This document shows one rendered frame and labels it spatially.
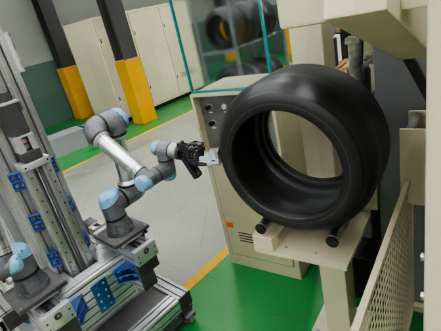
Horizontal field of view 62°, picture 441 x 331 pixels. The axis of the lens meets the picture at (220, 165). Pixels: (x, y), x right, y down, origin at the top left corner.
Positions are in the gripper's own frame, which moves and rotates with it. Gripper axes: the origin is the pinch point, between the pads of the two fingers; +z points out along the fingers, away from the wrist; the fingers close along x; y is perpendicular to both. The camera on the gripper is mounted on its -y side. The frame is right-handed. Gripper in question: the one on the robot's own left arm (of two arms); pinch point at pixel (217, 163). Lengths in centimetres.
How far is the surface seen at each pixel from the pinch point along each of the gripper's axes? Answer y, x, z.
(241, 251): -102, 55, -28
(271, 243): -23.5, -12.2, 29.9
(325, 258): -25, -10, 50
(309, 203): -15.6, 9.0, 37.2
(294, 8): 63, -37, 51
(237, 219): -75, 55, -30
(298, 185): -12.2, 15.0, 30.2
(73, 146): -161, 218, -456
